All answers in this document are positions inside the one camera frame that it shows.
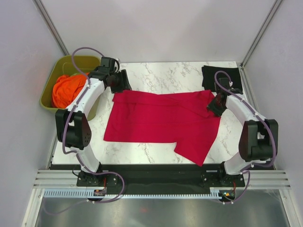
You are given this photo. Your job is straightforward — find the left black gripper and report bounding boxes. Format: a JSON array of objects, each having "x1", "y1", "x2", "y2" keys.
[{"x1": 108, "y1": 70, "x2": 132, "y2": 94}]

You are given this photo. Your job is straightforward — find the magenta red t shirt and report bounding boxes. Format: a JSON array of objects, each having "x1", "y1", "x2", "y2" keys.
[{"x1": 104, "y1": 90, "x2": 221, "y2": 166}]

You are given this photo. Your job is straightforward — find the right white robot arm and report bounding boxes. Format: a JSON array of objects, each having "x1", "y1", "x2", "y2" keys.
[{"x1": 207, "y1": 76, "x2": 278, "y2": 186}]

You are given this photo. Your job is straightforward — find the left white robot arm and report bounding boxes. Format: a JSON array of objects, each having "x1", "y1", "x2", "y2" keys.
[{"x1": 55, "y1": 57, "x2": 132, "y2": 186}]

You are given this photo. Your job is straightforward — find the folded black t shirt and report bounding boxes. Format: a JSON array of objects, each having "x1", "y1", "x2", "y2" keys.
[{"x1": 201, "y1": 66, "x2": 243, "y2": 94}]

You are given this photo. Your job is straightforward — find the orange t shirt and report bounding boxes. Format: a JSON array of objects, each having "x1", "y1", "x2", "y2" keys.
[{"x1": 51, "y1": 74, "x2": 87, "y2": 109}]

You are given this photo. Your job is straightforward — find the olive green plastic bin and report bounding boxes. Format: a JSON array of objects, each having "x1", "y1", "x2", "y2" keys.
[{"x1": 40, "y1": 55, "x2": 100, "y2": 113}]

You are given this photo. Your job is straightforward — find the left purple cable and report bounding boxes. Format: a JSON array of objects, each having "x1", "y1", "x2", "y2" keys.
[{"x1": 62, "y1": 46, "x2": 125, "y2": 204}]

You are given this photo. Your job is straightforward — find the right aluminium frame post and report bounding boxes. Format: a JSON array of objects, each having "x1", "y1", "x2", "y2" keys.
[{"x1": 240, "y1": 0, "x2": 284, "y2": 68}]

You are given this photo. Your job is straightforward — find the aluminium frame post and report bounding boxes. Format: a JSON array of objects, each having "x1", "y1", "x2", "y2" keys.
[
  {"x1": 240, "y1": 0, "x2": 284, "y2": 68},
  {"x1": 33, "y1": 0, "x2": 70, "y2": 56}
]

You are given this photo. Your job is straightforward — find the white slotted cable duct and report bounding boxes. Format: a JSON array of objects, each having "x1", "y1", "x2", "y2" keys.
[{"x1": 44, "y1": 187, "x2": 236, "y2": 199}]

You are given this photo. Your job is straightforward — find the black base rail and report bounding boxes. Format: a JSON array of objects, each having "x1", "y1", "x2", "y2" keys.
[{"x1": 49, "y1": 163, "x2": 275, "y2": 195}]

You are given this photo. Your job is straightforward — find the left aluminium frame post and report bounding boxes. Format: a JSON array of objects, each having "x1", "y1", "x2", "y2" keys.
[{"x1": 33, "y1": 0, "x2": 70, "y2": 56}]

